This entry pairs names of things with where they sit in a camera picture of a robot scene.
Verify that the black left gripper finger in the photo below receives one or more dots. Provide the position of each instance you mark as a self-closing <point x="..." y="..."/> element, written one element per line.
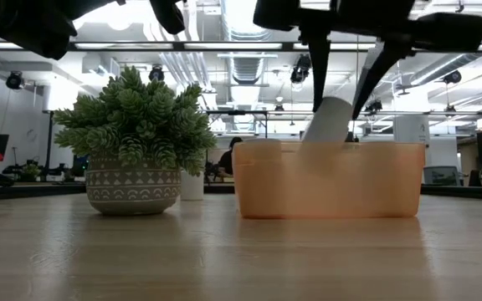
<point x="167" y="14"/>

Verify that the small green potted plant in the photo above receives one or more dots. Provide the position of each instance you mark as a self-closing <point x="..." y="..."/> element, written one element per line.
<point x="30" y="170"/>

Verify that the black floor stand pole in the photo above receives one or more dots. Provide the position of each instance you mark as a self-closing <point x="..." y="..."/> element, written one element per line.
<point x="49" y="142"/>

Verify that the artificial succulent in patterned pot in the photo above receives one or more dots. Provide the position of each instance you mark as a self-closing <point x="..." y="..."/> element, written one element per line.
<point x="132" y="125"/>

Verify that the orange translucent plastic basket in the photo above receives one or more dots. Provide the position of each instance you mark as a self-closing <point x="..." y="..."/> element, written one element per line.
<point x="329" y="188"/>

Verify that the white pill bottle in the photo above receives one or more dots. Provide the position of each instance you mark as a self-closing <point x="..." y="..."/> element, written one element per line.
<point x="193" y="186"/>
<point x="329" y="121"/>

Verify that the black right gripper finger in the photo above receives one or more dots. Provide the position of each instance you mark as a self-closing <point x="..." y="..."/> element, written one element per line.
<point x="381" y="62"/>
<point x="319" y="62"/>

